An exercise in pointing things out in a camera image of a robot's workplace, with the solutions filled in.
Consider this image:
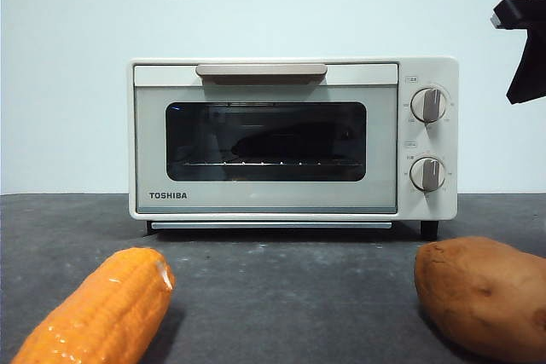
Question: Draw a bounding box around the orange corn cob in wrap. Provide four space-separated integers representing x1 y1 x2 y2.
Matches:
9 246 177 364

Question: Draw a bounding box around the cream Toshiba toaster oven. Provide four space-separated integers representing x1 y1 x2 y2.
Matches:
126 55 460 240

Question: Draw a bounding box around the brown sweet potato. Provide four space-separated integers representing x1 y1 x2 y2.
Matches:
413 235 546 363

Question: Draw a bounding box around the glass oven door with handle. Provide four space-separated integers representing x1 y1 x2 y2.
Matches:
133 63 398 215

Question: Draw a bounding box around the oven knob with upright bar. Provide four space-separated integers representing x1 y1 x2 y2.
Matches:
409 86 450 124

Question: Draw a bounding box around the metal wire oven rack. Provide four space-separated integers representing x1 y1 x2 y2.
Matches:
179 159 357 169

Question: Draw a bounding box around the oven knob with white line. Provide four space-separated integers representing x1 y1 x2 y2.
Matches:
409 155 447 193

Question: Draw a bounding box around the dark purple eggplant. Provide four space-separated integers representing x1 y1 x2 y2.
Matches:
229 120 347 161

